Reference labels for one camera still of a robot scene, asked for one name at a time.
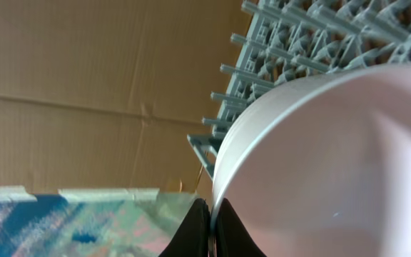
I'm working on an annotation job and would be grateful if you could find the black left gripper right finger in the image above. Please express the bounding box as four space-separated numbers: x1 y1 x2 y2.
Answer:
215 198 266 257

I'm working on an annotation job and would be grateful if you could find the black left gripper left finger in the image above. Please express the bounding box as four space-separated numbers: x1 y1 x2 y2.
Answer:
159 198 210 257

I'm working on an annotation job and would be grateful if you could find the grey dishwasher rack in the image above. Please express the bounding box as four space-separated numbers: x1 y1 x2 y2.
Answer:
188 0 411 176

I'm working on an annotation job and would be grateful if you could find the colourful patterned cloth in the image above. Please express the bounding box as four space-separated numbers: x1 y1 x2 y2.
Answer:
0 186 197 256

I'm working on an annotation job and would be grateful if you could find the brown cardboard panel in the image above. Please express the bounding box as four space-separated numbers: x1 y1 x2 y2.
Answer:
0 1 250 193

